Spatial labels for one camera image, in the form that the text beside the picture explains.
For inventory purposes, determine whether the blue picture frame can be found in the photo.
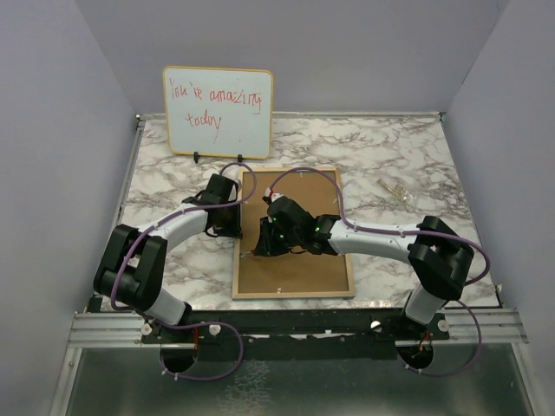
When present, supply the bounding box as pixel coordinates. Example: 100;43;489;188
232;165;356;300

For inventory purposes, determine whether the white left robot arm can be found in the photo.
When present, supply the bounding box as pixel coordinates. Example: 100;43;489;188
93;174;242;342

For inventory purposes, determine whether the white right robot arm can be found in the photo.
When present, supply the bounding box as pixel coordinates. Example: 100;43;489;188
251;194;474;339

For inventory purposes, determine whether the black whiteboard stand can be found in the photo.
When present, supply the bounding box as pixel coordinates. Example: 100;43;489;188
193;152;245;165

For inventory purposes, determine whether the white dry-erase board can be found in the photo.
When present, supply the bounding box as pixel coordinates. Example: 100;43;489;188
162;66;274;159

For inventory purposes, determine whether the clear bag of hardware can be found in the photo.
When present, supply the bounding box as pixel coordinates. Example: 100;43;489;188
376;179;416;212

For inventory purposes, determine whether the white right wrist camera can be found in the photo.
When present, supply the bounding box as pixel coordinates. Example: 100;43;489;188
262;188;283;205

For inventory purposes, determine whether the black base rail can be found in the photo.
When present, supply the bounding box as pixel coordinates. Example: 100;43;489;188
86;296;452;361

